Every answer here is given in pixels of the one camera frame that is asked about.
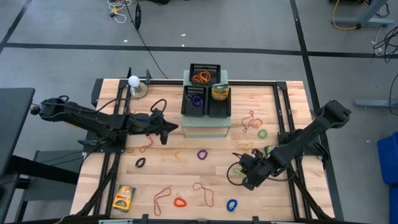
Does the black metal table frame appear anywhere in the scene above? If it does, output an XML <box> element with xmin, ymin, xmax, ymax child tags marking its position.
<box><xmin>74</xmin><ymin>67</ymin><xmax>336</xmax><ymax>224</ymax></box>

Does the yellow red crayon box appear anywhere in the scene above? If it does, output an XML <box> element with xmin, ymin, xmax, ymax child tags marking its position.
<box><xmin>111</xmin><ymin>184</ymin><xmax>136</xmax><ymax>213</ymax></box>

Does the white bulb wooden lamp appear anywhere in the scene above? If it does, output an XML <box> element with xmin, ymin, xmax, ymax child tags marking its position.
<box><xmin>127</xmin><ymin>75</ymin><xmax>149</xmax><ymax>99</ymax></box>

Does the black strap loop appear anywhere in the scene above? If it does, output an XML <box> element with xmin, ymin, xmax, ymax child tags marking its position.
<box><xmin>134</xmin><ymin>2</ymin><xmax>142</xmax><ymax>31</ymax></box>

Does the yellow floor cable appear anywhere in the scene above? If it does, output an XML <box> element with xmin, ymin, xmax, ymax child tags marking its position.
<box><xmin>331</xmin><ymin>0</ymin><xmax>363</xmax><ymax>31</ymax></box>

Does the grey desk leg frame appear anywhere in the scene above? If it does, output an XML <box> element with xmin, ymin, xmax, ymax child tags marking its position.
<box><xmin>334</xmin><ymin>0</ymin><xmax>394</xmax><ymax>27</ymax></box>

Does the black slotted plastic basket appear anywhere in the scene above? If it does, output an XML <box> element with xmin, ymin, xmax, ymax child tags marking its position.
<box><xmin>188</xmin><ymin>63</ymin><xmax>222</xmax><ymax>87</ymax></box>
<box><xmin>181</xmin><ymin>85</ymin><xmax>208</xmax><ymax>118</ymax></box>
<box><xmin>206</xmin><ymin>85</ymin><xmax>233</xmax><ymax>119</ymax></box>

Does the red rubber band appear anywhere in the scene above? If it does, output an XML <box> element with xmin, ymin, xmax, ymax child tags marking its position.
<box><xmin>241</xmin><ymin>110</ymin><xmax>256</xmax><ymax>134</ymax></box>
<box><xmin>192</xmin><ymin>182</ymin><xmax>215</xmax><ymax>208</ymax></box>
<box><xmin>153</xmin><ymin>187</ymin><xmax>172</xmax><ymax>217</ymax></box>
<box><xmin>139</xmin><ymin>134</ymin><xmax>155</xmax><ymax>154</ymax></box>

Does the pale green perforated metal riser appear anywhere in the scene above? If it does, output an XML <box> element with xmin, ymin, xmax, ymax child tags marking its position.
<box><xmin>181</xmin><ymin>69</ymin><xmax>231</xmax><ymax>138</ymax></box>

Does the blue plastic bin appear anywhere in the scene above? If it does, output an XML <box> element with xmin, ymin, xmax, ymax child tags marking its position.
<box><xmin>377</xmin><ymin>131</ymin><xmax>398</xmax><ymax>187</ymax></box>
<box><xmin>389</xmin><ymin>186</ymin><xmax>398</xmax><ymax>224</ymax></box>

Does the black desk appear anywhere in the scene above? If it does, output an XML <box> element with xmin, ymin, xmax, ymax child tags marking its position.
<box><xmin>0</xmin><ymin>87</ymin><xmax>36</xmax><ymax>177</ymax></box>

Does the red-orange coil keychain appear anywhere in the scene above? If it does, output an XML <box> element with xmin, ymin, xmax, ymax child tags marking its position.
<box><xmin>173</xmin><ymin>193</ymin><xmax>188</xmax><ymax>208</ymax></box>

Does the long black floor cable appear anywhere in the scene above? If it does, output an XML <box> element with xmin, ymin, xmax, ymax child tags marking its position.
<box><xmin>123</xmin><ymin>0</ymin><xmax>169</xmax><ymax>80</ymax></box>

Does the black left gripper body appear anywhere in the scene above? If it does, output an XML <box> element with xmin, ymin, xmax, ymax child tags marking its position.
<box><xmin>132</xmin><ymin>112</ymin><xmax>169</xmax><ymax>146</ymax></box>

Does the green yellow crayon box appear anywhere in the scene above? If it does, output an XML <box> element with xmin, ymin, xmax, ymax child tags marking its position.
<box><xmin>211</xmin><ymin>88</ymin><xmax>230</xmax><ymax>101</ymax></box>

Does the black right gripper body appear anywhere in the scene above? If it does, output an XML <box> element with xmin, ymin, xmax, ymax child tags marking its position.
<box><xmin>248</xmin><ymin>151</ymin><xmax>272</xmax><ymax>184</ymax></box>

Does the white cable with yellow plug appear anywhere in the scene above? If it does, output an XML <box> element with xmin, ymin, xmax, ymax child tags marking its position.
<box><xmin>107</xmin><ymin>0</ymin><xmax>129</xmax><ymax>24</ymax></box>

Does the blue coil hair tie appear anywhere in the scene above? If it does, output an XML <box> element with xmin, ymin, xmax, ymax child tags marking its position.
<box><xmin>226</xmin><ymin>198</ymin><xmax>238</xmax><ymax>213</ymax></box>

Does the black cable bundle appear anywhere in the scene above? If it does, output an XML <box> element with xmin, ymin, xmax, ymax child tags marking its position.
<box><xmin>372</xmin><ymin>26</ymin><xmax>398</xmax><ymax>64</ymax></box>

